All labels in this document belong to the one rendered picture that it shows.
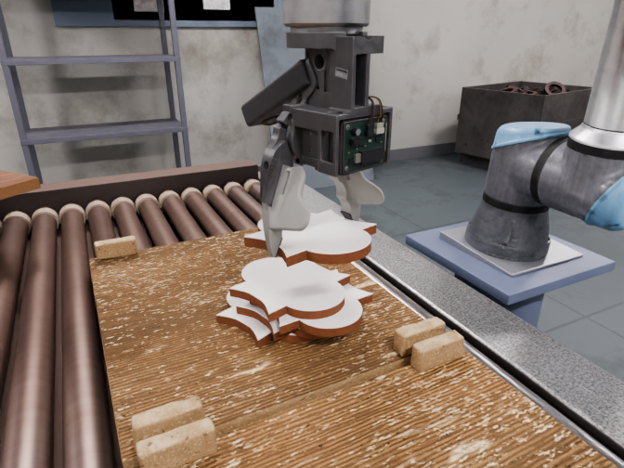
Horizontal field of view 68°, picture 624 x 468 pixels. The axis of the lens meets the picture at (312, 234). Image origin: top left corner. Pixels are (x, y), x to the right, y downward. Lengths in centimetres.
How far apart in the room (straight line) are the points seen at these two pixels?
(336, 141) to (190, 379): 27
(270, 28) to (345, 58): 368
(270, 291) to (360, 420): 18
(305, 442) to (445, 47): 499
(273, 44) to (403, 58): 146
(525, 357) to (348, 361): 21
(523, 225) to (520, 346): 33
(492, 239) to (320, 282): 43
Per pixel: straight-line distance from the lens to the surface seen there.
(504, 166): 87
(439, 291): 69
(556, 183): 82
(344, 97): 41
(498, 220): 90
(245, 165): 118
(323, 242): 47
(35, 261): 86
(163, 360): 53
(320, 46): 41
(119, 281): 70
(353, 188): 51
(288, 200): 44
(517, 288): 83
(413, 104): 509
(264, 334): 53
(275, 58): 403
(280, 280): 55
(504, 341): 61
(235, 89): 417
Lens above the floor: 125
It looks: 23 degrees down
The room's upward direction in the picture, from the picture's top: straight up
